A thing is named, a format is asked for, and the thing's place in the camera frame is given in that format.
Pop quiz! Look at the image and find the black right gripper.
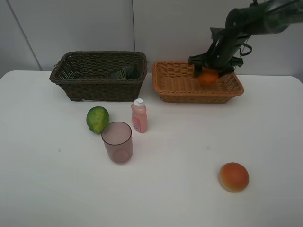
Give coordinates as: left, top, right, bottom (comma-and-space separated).
188, 40, 243, 78

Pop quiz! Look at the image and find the orange tangerine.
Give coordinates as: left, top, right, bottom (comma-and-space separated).
197, 67, 219, 86

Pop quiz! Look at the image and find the dark green pump bottle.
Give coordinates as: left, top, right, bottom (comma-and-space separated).
109, 66, 140, 80

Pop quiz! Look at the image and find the pink bottle white cap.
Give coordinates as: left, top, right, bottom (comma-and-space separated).
131, 98, 148, 133

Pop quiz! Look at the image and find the red orange peach fruit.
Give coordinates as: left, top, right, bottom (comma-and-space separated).
218, 162, 250, 193

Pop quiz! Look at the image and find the translucent pink plastic cup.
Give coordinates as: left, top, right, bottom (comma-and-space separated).
101, 122, 133, 164

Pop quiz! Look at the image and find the green lime fruit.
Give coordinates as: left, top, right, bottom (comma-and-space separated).
86, 106, 109, 134

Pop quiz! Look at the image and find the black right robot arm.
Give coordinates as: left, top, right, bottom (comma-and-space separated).
188, 0, 303, 78

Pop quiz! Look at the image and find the light brown wicker basket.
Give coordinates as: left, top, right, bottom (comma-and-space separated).
152, 61, 244, 104

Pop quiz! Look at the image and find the dark brown wicker basket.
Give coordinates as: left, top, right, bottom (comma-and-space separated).
49, 51, 147, 102

